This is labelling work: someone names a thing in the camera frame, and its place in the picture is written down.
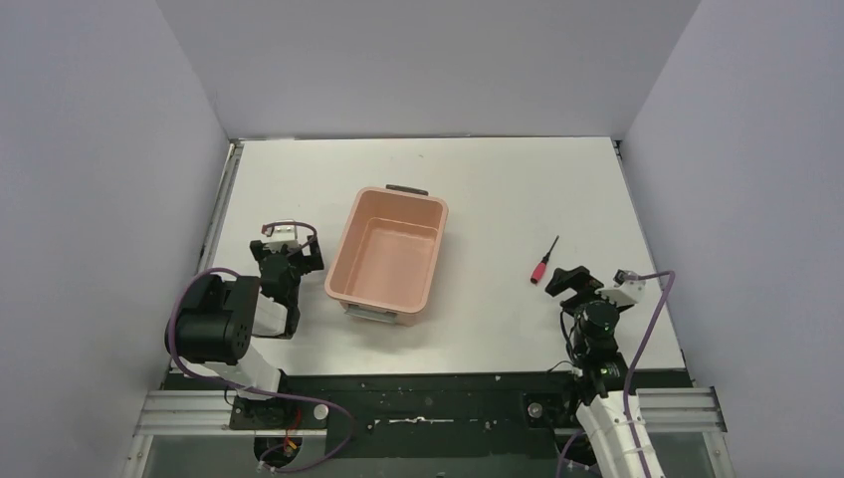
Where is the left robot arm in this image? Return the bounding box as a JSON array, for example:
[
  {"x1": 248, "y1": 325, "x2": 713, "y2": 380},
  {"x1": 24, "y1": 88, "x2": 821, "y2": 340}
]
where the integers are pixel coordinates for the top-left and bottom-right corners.
[{"x1": 164, "y1": 235, "x2": 324, "y2": 429}]

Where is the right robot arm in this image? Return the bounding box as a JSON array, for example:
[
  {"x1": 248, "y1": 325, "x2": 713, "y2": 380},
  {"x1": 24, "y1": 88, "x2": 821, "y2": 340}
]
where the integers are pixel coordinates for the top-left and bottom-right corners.
[{"x1": 545, "y1": 266, "x2": 675, "y2": 477}]

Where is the pink plastic bin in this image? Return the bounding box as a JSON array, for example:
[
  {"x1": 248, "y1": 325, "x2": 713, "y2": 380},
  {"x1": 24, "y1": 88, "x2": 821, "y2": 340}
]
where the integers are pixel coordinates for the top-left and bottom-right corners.
[{"x1": 324, "y1": 184, "x2": 449, "y2": 327}]

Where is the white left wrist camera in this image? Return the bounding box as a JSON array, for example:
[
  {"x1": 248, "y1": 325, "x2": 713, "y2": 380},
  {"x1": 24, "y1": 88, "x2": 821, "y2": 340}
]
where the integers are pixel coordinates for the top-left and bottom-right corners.
[{"x1": 262, "y1": 221, "x2": 299, "y2": 253}]

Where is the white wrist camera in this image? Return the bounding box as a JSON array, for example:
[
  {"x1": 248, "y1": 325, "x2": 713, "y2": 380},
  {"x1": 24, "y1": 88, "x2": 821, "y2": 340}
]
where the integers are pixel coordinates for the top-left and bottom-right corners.
[
  {"x1": 262, "y1": 221, "x2": 299, "y2": 253},
  {"x1": 596, "y1": 269, "x2": 646, "y2": 312}
]

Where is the red handled screwdriver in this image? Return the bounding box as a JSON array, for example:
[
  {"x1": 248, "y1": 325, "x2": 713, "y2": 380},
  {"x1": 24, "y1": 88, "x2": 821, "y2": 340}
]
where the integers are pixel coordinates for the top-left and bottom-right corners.
[{"x1": 529, "y1": 236, "x2": 559, "y2": 285}]

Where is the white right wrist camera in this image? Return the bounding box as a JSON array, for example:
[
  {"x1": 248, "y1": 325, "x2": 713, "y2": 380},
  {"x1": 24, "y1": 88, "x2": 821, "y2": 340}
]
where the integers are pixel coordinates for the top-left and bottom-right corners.
[{"x1": 596, "y1": 269, "x2": 646, "y2": 312}]

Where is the aluminium rail right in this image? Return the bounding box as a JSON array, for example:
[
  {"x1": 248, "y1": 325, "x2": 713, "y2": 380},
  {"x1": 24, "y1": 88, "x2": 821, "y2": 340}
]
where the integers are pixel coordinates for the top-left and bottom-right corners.
[{"x1": 538, "y1": 387, "x2": 728, "y2": 435}]

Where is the aluminium rail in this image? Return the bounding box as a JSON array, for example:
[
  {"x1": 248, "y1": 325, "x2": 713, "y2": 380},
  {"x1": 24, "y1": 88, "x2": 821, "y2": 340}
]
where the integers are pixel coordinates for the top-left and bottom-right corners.
[
  {"x1": 538, "y1": 387, "x2": 728, "y2": 435},
  {"x1": 134, "y1": 390, "x2": 285, "y2": 438}
]

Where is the aluminium rail left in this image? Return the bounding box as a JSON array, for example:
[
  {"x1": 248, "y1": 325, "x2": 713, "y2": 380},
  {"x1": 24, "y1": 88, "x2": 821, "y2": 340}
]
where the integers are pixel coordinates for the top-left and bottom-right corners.
[{"x1": 134, "y1": 390, "x2": 285, "y2": 438}]

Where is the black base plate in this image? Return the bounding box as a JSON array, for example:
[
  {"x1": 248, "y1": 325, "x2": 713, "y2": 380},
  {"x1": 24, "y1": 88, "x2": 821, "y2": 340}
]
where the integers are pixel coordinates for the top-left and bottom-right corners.
[{"x1": 161, "y1": 368, "x2": 695, "y2": 463}]

